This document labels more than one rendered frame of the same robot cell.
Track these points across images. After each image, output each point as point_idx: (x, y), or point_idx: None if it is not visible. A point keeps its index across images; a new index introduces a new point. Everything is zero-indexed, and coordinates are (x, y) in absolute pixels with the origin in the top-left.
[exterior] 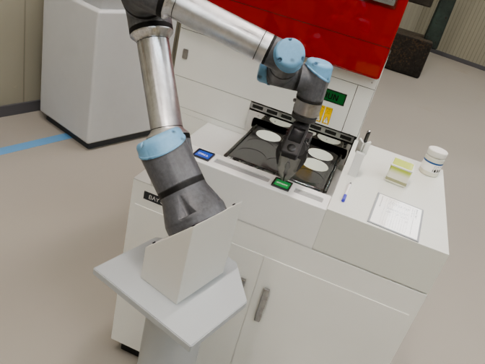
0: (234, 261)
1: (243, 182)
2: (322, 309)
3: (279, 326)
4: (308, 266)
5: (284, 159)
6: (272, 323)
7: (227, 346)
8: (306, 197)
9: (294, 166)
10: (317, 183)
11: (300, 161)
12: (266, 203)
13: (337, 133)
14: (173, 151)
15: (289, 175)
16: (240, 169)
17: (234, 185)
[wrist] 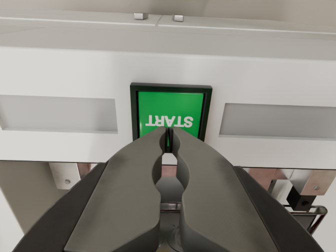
0: (202, 24)
1: (320, 57)
2: (48, 15)
3: (114, 16)
4: (63, 23)
5: (207, 202)
6: (124, 16)
7: (169, 16)
8: (53, 90)
9: (124, 182)
10: None
11: (66, 234)
12: (195, 43)
13: None
14: None
15: (146, 136)
16: (335, 132)
17: (330, 52)
